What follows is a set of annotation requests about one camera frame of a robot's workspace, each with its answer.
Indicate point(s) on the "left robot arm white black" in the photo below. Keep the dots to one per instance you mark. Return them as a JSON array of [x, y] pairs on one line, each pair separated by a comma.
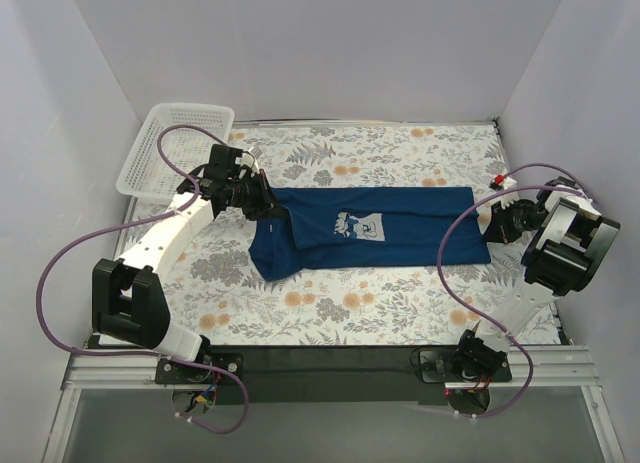
[[128, 301]]

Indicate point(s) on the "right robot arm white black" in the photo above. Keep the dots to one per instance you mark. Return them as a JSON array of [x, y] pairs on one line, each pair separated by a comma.
[[570, 240]]

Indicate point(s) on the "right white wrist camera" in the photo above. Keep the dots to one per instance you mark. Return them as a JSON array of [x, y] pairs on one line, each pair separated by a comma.
[[504, 190]]

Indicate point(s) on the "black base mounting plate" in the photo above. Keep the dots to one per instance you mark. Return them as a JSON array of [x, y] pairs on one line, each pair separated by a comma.
[[319, 374]]

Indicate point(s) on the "white plastic perforated basket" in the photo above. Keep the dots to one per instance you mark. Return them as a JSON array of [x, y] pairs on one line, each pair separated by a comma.
[[145, 175]]

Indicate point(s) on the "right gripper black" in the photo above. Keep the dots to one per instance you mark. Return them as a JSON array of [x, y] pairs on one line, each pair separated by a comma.
[[503, 223]]

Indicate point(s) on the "aluminium frame rail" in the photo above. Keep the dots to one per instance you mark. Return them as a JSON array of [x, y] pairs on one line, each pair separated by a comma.
[[554, 366]]

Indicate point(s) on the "blue t shirt cartoon print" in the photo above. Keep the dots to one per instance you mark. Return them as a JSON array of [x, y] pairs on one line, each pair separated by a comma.
[[332, 228]]

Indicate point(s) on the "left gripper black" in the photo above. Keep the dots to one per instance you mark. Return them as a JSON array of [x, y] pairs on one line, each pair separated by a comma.
[[258, 199]]

